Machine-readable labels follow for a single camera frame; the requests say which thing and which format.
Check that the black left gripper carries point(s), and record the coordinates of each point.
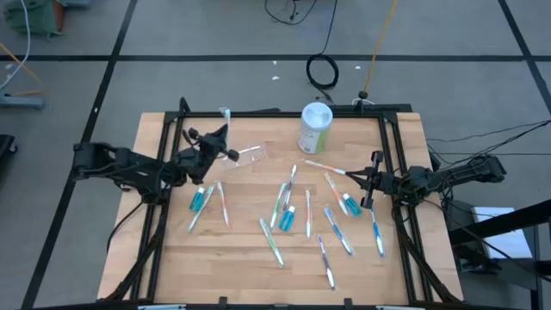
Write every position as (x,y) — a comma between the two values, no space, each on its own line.
(200,157)

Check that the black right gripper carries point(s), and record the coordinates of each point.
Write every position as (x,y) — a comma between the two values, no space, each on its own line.
(385,183)

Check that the clear acrylic holder box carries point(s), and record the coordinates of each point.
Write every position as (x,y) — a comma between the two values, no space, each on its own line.
(251,157)

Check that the green white toothbrush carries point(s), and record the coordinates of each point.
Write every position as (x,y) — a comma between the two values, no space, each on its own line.
(200,212)
(278,206)
(271,242)
(227,114)

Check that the teal mouthwash bottle white cap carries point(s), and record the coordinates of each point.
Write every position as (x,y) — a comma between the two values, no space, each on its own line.
(197,201)
(353,206)
(286,220)

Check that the orange white toothbrush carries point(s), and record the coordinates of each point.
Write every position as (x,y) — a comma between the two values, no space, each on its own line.
(308,215)
(323,166)
(335,193)
(222,202)

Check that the blue white toothbrush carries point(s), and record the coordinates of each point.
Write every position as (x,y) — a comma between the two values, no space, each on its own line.
(338,230)
(377,234)

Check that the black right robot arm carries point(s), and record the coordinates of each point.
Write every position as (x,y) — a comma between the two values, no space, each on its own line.
(452,174)

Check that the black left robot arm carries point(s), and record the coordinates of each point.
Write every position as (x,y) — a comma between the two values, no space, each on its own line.
(129,163)

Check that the white wipes canister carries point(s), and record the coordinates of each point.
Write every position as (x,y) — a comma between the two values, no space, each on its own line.
(316,125)

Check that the purple white toothbrush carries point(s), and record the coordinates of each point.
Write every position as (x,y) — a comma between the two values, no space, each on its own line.
(289,187)
(326,260)

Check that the black round knob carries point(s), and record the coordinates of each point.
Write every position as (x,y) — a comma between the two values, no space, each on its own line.
(363,94)

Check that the black metal beam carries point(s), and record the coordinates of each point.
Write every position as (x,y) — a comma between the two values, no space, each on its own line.
(495,224)

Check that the white box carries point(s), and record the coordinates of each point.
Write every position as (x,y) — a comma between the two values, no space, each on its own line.
(512,243)

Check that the grey flat base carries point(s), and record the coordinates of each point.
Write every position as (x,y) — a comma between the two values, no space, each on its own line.
(21,101)

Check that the black floor object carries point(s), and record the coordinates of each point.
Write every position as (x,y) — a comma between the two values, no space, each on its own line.
(6,148)

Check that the green bag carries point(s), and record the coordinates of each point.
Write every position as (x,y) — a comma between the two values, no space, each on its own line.
(34,17)

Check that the silver metal bracket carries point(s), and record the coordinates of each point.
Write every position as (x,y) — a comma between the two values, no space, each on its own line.
(396,307)
(161,307)

